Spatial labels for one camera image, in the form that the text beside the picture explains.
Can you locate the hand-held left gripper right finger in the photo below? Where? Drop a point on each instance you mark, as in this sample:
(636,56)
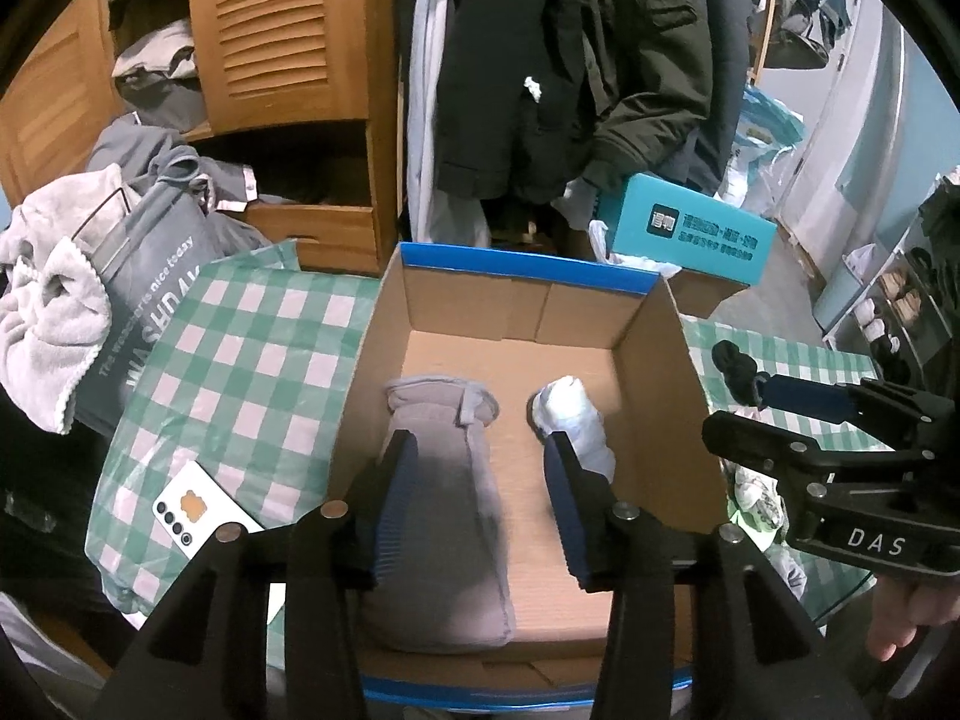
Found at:
(562,510)

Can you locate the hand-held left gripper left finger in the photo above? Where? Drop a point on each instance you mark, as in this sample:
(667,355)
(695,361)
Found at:
(394,510)

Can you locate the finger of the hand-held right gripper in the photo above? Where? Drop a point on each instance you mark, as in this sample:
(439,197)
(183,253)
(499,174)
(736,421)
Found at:
(802,394)
(750,439)

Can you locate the patterned sock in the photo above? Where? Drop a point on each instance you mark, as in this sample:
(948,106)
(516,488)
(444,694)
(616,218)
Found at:
(754,495)

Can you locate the grey sock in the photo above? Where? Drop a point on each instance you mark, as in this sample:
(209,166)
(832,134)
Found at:
(465,495)

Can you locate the black sock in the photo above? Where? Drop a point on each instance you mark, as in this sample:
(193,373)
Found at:
(731,367)

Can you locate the white sock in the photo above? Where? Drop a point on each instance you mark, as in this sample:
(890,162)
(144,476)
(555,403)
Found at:
(570,405)

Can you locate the person's right hand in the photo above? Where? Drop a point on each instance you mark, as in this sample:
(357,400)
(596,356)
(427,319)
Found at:
(919,611)

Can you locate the shoe rack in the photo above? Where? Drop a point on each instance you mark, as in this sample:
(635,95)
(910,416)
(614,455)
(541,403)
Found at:
(892,292)

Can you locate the teal cardboard box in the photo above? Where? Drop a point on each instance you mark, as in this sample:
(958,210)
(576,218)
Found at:
(690,232)

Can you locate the white smartphone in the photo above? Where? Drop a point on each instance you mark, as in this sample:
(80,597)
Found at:
(187,499)

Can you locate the green checked cloth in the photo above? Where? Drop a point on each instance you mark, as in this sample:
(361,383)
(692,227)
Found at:
(247,360)

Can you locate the white plastic bag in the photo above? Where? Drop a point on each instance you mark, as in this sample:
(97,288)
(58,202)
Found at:
(600,240)

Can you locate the teal plastic bag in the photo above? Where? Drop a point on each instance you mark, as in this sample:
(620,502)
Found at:
(765,135)

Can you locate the wooden wardrobe drawer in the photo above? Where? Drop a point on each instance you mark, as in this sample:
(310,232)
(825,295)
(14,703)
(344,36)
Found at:
(322,232)

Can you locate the grey laundry bag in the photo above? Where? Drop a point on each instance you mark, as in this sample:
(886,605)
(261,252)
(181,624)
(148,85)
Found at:
(150,262)

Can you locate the dark hanging coat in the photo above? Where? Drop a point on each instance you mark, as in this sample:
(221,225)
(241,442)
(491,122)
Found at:
(724,52)

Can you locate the dark bag on rack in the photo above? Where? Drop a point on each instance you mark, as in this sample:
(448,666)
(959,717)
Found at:
(806,37)

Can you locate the olive hanging jacket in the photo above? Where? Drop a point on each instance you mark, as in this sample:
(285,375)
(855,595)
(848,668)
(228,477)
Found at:
(652,52)

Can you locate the wooden rack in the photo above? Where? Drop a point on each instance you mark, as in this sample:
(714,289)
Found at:
(769,7)

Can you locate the light grey towel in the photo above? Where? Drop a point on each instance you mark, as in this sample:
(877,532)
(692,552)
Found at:
(45,315)

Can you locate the white hanging garment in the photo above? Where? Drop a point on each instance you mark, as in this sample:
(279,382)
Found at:
(427,90)

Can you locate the black hanging jacket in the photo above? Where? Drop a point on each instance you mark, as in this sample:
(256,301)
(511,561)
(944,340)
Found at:
(510,52)

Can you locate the grey hoodie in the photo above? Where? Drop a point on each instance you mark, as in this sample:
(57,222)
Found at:
(127,142)

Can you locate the louvred wooden wardrobe door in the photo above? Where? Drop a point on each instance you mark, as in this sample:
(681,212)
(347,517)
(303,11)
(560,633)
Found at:
(277,30)

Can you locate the grey folded clothes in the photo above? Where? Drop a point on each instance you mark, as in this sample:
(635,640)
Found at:
(157,75)

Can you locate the wooden wardrobe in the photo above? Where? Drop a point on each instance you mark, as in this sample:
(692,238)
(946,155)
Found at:
(67,90)

